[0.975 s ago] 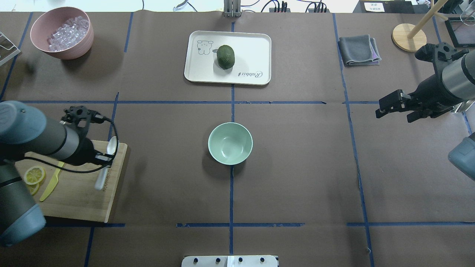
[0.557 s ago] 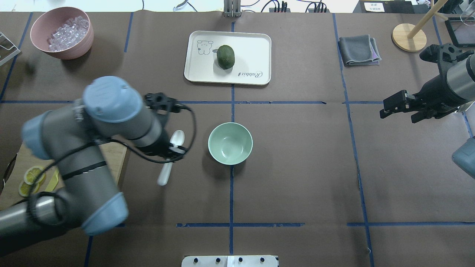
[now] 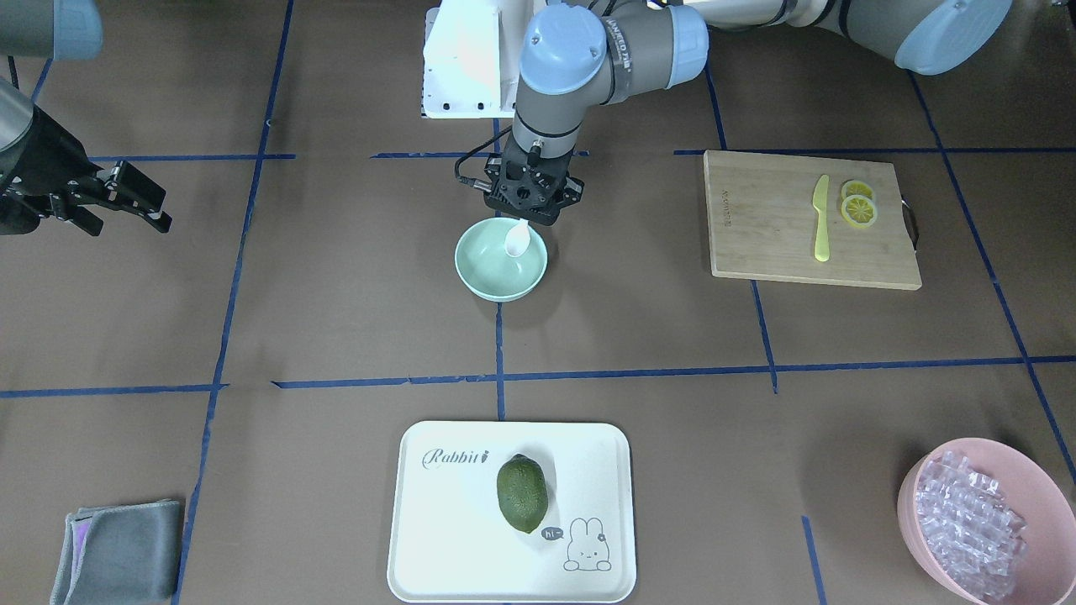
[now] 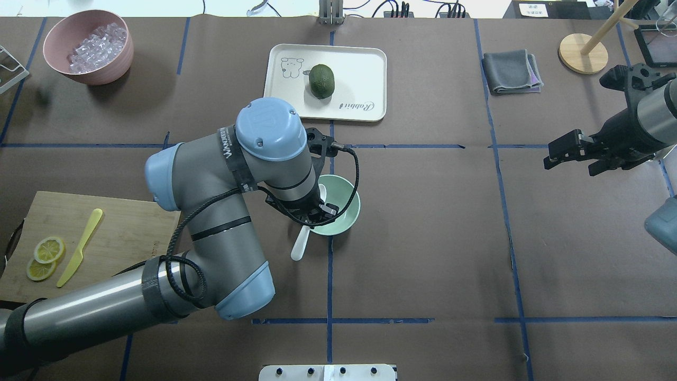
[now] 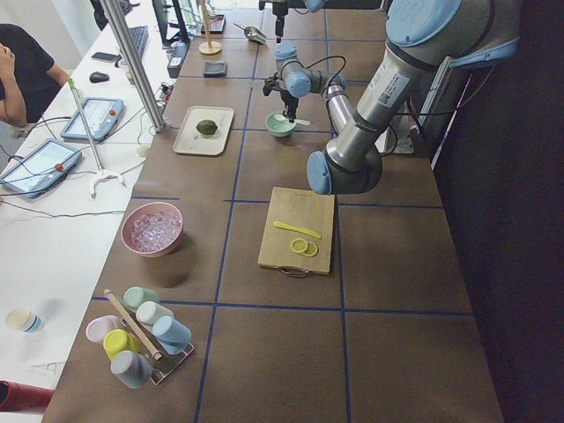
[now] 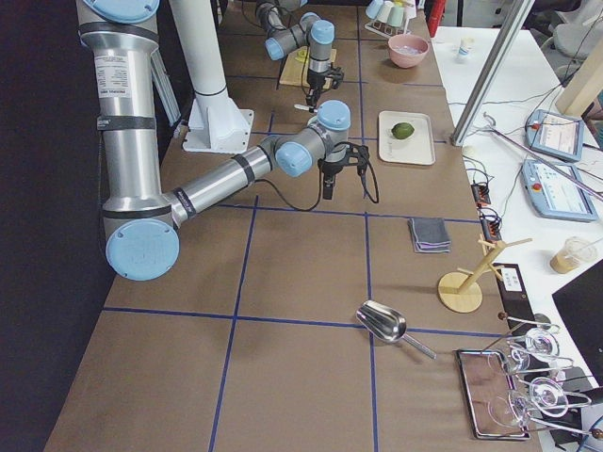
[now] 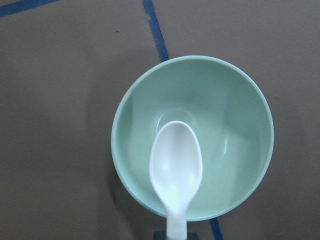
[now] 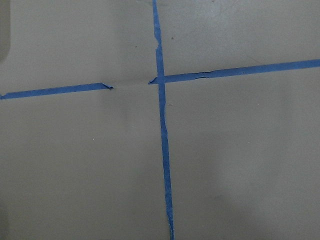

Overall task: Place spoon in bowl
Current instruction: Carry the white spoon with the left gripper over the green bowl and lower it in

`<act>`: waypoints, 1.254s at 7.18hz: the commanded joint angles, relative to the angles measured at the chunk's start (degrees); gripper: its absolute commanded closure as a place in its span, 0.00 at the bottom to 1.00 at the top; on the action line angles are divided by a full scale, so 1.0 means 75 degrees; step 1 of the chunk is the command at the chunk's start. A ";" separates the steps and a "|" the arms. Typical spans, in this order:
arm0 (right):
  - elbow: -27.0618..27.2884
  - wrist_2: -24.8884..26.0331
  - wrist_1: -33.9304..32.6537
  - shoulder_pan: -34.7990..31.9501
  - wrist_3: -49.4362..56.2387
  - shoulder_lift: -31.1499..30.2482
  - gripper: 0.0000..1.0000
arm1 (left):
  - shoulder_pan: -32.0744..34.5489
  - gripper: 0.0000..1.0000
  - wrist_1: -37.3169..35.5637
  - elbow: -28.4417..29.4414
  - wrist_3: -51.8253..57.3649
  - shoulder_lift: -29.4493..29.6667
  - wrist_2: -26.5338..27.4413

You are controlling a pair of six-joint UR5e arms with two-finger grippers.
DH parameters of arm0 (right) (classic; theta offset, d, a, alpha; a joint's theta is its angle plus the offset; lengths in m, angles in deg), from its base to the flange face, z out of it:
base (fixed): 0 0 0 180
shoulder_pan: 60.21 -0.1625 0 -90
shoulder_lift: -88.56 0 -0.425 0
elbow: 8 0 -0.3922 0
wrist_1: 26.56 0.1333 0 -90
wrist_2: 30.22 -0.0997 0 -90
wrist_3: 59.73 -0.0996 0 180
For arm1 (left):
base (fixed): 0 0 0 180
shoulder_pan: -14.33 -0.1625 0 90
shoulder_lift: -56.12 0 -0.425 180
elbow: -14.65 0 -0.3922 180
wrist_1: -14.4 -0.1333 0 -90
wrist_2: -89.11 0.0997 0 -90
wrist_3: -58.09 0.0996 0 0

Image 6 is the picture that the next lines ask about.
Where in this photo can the aluminium frame post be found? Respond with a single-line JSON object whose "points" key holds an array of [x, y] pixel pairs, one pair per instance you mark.
{"points": [[502, 45]]}

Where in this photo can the upper clear glass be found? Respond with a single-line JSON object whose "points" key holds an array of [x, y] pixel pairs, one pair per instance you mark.
{"points": [[535, 351]]}

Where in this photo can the clear glass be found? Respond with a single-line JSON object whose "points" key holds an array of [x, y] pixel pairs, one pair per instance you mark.
{"points": [[544, 396], [535, 351]]}

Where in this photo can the folded grey cloth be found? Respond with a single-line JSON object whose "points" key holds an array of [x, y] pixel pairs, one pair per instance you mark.
{"points": [[429, 235]]}

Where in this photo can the black metal tray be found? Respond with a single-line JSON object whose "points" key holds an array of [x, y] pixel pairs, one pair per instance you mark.
{"points": [[486, 386]]}

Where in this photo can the white wire cup rack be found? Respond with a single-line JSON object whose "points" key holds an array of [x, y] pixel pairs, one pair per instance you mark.
{"points": [[377, 12]]}

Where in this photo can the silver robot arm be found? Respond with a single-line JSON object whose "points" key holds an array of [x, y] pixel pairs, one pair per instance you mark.
{"points": [[140, 218], [311, 31]]}

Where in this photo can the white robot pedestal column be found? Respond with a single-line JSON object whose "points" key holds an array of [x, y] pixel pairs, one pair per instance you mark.
{"points": [[215, 122]]}

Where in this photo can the clear ice cubes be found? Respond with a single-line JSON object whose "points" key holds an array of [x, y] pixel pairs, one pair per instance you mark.
{"points": [[407, 50]]}

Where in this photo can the bamboo cutting board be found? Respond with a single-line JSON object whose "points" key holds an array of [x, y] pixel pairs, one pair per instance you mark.
{"points": [[294, 72]]}

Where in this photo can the teach pendant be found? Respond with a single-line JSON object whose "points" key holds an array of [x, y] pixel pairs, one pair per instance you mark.
{"points": [[555, 135], [554, 196]]}

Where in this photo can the pink bowl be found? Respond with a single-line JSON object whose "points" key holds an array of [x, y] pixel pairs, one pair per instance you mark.
{"points": [[403, 61]]}

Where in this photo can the far teach pendant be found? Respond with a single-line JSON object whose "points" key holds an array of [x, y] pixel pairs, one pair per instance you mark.
{"points": [[555, 135]]}

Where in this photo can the cream rabbit tray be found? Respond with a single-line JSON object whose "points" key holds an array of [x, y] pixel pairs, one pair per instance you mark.
{"points": [[416, 149]]}

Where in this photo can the black power strip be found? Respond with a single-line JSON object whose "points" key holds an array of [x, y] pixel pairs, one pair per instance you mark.
{"points": [[490, 220]]}

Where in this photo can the lower clear glass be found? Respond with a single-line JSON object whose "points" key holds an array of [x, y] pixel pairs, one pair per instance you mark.
{"points": [[544, 396]]}

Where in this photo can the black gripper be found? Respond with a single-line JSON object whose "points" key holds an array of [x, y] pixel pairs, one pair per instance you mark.
{"points": [[331, 168], [315, 81]]}

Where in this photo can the iced coffee plastic cup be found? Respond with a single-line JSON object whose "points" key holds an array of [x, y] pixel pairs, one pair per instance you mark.
{"points": [[574, 253]]}

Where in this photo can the metal ice scoop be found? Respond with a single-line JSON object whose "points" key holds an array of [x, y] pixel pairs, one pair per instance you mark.
{"points": [[389, 325]]}

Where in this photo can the near teach pendant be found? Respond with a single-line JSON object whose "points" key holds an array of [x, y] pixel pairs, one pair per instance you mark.
{"points": [[554, 196]]}

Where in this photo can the wooden mug tree stand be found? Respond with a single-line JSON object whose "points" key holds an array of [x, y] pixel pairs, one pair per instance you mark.
{"points": [[459, 290]]}

